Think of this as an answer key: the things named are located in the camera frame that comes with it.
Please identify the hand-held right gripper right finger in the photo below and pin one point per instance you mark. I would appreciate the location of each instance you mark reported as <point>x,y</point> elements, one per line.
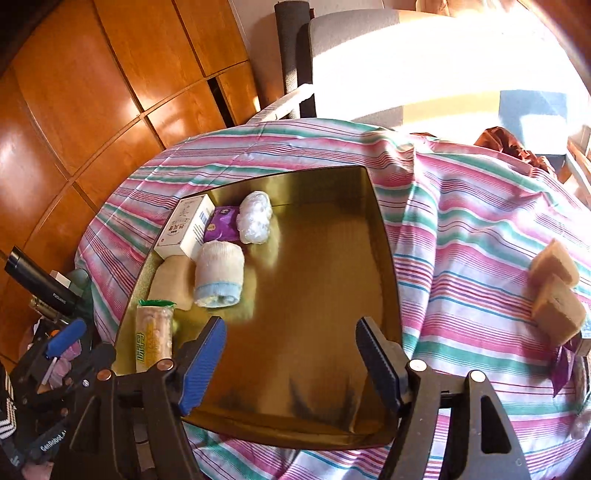
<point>376,364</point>

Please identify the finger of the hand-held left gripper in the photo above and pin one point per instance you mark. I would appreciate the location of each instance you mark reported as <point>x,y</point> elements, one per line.
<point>67,337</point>
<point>99,357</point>

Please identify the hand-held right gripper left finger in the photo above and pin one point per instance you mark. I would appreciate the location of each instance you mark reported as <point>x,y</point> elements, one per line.
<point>203,364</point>

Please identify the yellow green snack packet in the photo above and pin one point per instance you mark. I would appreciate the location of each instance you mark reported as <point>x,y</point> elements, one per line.
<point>154,337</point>

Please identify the yellow sponge block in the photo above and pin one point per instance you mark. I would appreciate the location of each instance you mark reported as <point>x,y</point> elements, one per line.
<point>558,308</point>
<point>554,263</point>
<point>168,281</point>

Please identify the white towel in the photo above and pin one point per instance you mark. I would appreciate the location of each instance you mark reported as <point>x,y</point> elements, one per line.
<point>219,272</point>

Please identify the gold tin box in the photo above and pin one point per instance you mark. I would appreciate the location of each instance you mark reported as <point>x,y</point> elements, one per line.
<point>314,277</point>

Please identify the white cardboard box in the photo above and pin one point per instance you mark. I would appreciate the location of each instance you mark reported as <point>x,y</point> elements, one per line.
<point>182,230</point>

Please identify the purple snack packet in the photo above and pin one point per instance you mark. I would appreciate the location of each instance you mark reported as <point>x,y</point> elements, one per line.
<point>221,226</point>
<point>561,369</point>

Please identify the white plastic bag bundle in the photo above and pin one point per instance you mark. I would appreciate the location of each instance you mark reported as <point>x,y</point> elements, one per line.
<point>255,217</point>

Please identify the black flask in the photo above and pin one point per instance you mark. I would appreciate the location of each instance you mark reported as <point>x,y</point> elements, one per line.
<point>37,281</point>

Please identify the striped bed sheet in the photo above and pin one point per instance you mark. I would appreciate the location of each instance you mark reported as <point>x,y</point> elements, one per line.
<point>461,230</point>

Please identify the wooden wardrobe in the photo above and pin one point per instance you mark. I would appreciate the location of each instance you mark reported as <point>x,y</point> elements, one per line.
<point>69,92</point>

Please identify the brown cloth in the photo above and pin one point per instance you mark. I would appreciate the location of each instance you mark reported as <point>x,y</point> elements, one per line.
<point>508,145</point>

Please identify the wooden side table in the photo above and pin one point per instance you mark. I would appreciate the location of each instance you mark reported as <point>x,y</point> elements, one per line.
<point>579,157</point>

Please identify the grey upholstered chair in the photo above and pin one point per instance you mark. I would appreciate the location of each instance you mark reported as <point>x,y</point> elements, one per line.
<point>369,37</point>

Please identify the white bed frame rail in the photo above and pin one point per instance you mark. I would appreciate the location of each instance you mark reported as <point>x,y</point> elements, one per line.
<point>281,104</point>

